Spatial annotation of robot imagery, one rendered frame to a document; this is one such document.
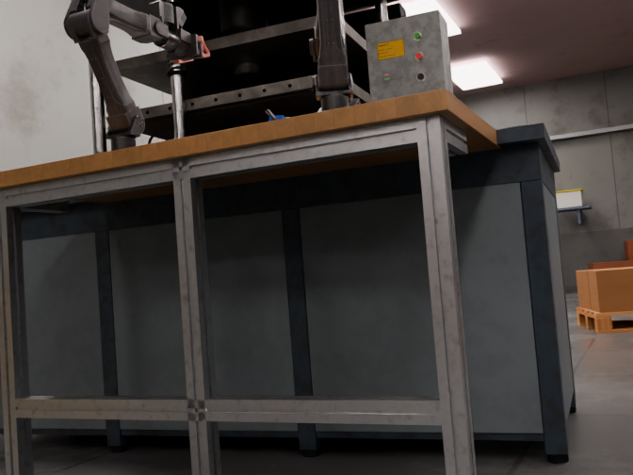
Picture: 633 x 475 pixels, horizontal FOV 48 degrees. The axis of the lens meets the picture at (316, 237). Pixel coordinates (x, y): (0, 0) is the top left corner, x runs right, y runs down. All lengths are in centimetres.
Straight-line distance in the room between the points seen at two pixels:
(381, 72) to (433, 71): 21
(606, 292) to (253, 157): 364
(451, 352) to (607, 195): 1039
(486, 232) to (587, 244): 984
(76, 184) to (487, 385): 110
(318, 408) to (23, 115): 378
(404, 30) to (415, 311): 138
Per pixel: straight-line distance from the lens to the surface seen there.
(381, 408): 137
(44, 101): 506
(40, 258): 242
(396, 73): 284
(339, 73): 161
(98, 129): 331
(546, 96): 1194
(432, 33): 285
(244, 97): 300
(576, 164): 1172
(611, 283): 486
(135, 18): 202
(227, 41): 314
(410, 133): 135
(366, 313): 186
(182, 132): 308
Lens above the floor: 47
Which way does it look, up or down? 3 degrees up
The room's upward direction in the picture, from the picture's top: 4 degrees counter-clockwise
